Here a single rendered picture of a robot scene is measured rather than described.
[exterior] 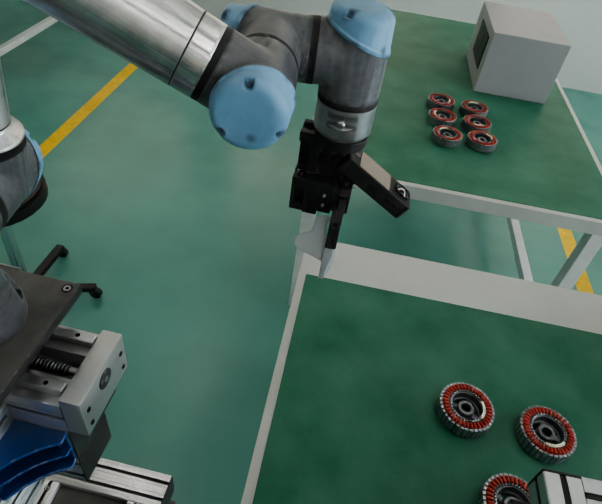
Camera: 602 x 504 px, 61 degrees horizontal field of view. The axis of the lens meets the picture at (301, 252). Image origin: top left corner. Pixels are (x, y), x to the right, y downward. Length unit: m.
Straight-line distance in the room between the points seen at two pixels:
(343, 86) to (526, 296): 0.99
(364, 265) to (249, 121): 0.95
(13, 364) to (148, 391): 1.20
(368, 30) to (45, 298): 0.62
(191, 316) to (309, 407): 1.18
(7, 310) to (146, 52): 0.47
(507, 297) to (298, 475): 0.74
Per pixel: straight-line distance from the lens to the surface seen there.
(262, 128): 0.48
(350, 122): 0.64
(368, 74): 0.61
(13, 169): 0.82
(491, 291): 1.45
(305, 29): 0.61
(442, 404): 1.13
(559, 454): 1.17
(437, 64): 2.72
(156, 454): 1.87
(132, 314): 2.22
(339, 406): 1.10
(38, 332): 0.86
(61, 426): 0.90
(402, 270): 1.40
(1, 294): 0.83
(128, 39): 0.49
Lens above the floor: 1.68
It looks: 42 degrees down
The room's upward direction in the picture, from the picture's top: 9 degrees clockwise
